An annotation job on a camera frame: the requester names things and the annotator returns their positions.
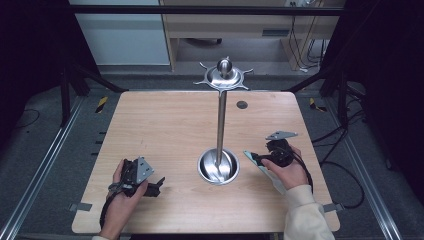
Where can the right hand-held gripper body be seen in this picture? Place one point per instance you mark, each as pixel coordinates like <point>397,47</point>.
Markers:
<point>280,151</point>

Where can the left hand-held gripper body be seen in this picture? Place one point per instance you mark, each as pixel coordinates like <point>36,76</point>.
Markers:
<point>141,169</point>

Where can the light blue and white utensil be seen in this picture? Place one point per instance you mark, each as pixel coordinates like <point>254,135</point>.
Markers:
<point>256,165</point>

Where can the person's right hand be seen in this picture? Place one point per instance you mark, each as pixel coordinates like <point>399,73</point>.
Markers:
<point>290,174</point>

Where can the person's left hand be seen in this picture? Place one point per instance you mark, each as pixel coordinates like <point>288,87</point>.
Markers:
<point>120,208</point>

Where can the steel utensil stand with hooks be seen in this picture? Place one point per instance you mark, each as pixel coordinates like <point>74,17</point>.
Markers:
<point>220,126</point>

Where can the dark round table grommet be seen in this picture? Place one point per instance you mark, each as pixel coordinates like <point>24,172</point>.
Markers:
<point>242,105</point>

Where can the yellow and black tape strip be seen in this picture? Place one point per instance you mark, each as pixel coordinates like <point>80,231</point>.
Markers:
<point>315,105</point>
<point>101,104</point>

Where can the black metal stand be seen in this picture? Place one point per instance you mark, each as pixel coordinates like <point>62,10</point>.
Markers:
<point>65,96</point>
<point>342,96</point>

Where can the light wooden desk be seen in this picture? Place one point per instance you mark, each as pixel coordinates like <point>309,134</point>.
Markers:
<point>233,25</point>

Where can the white cabinet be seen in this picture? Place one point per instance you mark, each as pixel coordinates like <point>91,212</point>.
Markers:
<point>123,36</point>

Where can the black horizontal bar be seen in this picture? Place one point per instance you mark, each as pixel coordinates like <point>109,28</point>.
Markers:
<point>200,10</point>

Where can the grey metal table bracket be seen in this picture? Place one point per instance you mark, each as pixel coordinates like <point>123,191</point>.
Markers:
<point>333,207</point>
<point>80,207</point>

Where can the aluminium floor rail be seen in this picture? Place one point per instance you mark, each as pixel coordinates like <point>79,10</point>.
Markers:
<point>366,180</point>
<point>40,166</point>

